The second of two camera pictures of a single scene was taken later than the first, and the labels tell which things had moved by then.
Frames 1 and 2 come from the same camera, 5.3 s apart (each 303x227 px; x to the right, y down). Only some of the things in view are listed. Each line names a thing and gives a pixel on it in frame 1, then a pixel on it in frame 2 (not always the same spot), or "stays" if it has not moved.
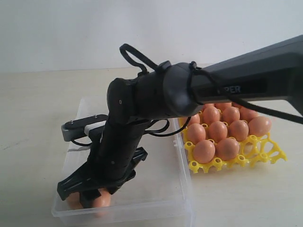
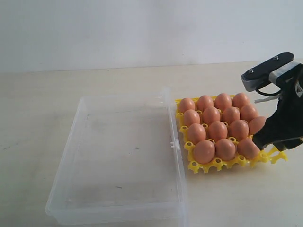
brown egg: x=238 y=129 stays
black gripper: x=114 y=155 -> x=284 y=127
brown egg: x=210 y=114 stays
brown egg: x=260 y=126 stays
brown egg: x=104 y=199 -> x=247 y=148
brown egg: x=247 y=114 stays
